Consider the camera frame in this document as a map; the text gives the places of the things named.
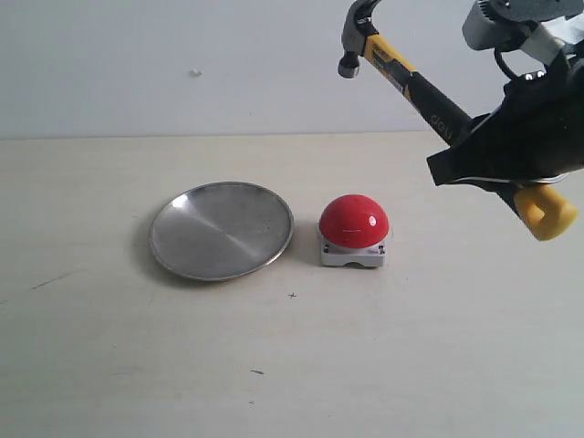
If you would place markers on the round steel plate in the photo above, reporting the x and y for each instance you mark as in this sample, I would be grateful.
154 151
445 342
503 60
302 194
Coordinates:
220 231

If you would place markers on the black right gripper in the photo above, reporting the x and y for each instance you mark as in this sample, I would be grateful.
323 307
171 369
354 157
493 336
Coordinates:
533 136

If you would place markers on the red dome push button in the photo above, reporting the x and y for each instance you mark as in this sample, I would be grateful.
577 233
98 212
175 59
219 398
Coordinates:
353 230

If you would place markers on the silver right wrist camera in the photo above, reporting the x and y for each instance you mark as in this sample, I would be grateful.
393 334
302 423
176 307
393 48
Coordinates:
538 28

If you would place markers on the black yellow claw hammer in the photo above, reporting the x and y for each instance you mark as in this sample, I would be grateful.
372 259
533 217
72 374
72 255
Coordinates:
547 214

